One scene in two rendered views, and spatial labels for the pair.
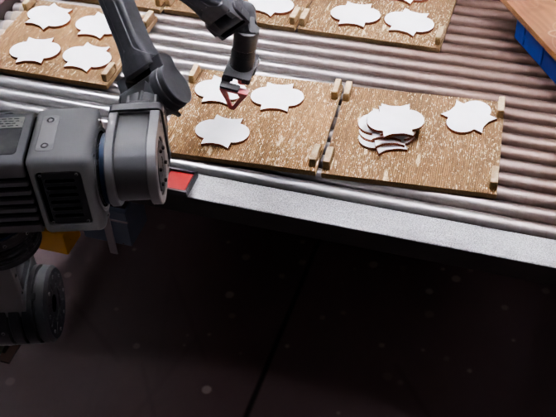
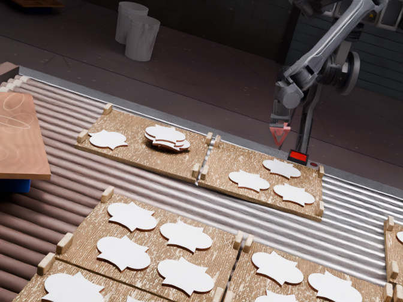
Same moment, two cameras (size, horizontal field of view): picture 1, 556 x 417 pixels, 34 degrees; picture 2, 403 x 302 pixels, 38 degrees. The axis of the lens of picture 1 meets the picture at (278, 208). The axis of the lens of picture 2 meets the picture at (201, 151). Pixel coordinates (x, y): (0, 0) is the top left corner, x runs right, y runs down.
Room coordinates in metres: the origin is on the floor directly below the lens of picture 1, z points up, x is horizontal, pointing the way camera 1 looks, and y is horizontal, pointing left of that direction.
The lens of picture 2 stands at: (3.57, -0.55, 1.85)
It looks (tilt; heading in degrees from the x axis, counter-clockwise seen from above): 26 degrees down; 168
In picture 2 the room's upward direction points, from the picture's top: 15 degrees clockwise
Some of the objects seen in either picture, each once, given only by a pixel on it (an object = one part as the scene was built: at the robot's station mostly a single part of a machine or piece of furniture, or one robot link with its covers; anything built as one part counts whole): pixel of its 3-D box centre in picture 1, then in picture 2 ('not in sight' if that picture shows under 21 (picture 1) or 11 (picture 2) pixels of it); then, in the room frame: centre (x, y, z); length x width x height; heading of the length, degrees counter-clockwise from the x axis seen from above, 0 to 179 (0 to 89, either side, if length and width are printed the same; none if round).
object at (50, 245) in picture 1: (50, 211); not in sight; (1.73, 0.60, 0.74); 0.09 x 0.08 x 0.24; 70
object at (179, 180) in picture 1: (178, 182); (297, 157); (1.61, 0.24, 0.92); 0.06 x 0.06 x 0.01; 70
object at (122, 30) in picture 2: not in sight; (130, 24); (-2.40, -0.33, 0.18); 0.30 x 0.30 x 0.37
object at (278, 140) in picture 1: (251, 118); (264, 177); (1.83, 0.05, 0.93); 0.41 x 0.35 x 0.02; 74
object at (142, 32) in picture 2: not in sight; (141, 38); (-1.98, -0.22, 0.18); 0.30 x 0.30 x 0.37
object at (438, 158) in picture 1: (416, 138); (147, 142); (1.72, -0.35, 0.93); 0.41 x 0.35 x 0.02; 75
